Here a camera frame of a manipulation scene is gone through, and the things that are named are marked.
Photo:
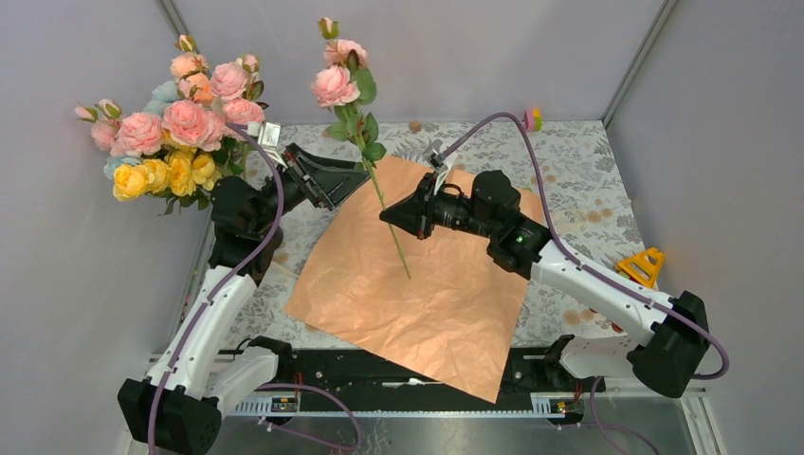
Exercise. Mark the blue rose stem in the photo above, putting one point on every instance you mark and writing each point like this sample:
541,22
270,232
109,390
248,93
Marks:
161,97

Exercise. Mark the yellow rose stem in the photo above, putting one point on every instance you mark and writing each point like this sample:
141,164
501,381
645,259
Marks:
178,174

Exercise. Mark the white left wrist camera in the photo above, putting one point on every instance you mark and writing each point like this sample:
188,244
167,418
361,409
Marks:
267,135

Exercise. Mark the pink green stacked toy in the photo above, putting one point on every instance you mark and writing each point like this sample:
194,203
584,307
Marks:
532,120

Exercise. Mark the large pink rose stem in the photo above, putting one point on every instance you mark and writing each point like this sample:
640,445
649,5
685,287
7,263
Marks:
135,135

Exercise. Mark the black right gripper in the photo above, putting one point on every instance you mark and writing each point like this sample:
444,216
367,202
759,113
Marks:
416,213

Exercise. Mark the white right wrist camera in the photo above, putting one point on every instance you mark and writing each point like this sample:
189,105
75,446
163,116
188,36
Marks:
442,165

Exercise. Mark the yellow plastic toy piece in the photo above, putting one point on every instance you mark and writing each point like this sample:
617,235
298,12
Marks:
643,268

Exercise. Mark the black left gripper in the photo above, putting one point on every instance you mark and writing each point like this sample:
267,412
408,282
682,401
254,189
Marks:
333,180

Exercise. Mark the pink rose stem in vase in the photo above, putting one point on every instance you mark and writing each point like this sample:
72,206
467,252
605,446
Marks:
88,114

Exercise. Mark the floral patterned table mat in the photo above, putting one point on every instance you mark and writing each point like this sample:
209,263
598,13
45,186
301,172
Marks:
572,160

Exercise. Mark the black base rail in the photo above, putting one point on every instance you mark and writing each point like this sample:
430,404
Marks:
536,382

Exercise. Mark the translucent cellophane wrap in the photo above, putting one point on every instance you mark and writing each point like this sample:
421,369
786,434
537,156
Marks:
278,279

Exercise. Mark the peach rose stem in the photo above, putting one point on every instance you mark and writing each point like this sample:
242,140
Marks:
190,71

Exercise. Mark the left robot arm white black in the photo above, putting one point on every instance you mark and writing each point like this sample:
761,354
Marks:
247,231

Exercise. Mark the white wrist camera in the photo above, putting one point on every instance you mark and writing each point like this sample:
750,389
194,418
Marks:
267,135
442,165

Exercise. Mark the orange wrapping paper sheet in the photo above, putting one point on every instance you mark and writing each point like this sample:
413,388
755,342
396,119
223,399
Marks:
439,307

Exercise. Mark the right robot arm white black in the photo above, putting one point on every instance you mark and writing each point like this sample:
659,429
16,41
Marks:
664,338

